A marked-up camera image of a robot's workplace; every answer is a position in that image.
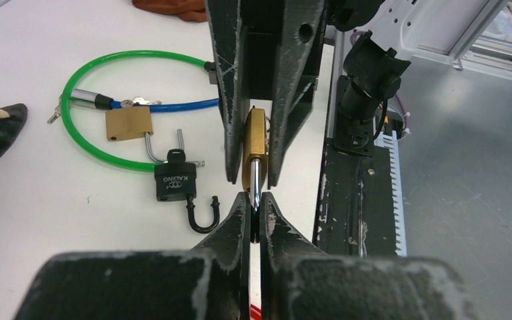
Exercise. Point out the small brass padlock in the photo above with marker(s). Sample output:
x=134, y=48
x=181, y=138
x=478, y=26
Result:
x=255, y=157

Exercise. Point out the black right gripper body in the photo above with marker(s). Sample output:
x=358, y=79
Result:
x=262, y=26

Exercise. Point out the green cable lock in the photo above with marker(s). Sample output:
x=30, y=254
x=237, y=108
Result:
x=64, y=109

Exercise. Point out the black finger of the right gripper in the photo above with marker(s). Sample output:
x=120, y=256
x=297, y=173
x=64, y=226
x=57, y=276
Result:
x=228, y=38
x=300, y=22

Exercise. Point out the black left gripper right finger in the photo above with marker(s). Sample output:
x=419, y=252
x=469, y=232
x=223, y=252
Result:
x=300, y=281

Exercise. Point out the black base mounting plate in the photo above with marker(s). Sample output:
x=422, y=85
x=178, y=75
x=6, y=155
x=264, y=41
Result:
x=355, y=206

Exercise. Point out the brown crumpled cloth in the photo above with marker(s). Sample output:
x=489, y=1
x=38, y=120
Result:
x=186, y=10

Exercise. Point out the white toothed cable duct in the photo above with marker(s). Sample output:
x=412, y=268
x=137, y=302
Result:
x=390, y=142

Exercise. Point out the large brass padlock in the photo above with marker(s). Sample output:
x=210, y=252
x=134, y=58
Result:
x=131, y=123

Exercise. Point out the red cable lock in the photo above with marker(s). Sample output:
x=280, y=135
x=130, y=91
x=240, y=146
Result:
x=255, y=312

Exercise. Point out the black Kajing padlock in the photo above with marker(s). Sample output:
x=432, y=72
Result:
x=175, y=180

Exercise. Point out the blue cable lock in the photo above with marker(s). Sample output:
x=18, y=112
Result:
x=102, y=102

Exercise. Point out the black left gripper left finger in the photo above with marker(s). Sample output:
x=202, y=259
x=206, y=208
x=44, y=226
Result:
x=209, y=281

